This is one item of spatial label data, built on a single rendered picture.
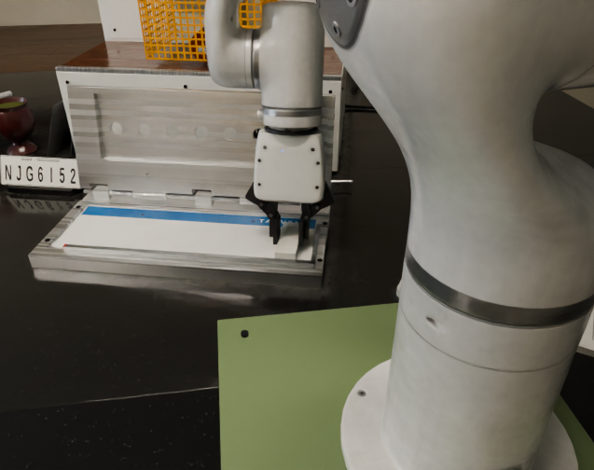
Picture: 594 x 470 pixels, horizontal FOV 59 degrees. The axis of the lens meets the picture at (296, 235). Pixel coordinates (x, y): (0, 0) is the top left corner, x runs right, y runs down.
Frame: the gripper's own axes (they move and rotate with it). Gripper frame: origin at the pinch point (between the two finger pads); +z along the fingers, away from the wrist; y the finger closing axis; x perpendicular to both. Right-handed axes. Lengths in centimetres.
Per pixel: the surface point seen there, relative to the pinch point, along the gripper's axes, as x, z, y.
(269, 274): -6.7, 4.5, -2.0
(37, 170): 17, -3, -50
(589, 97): 235, 2, 134
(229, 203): 12.2, 0.4, -12.0
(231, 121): 11.5, -14.0, -11.2
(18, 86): 76, -11, -90
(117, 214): 6.3, 1.5, -29.9
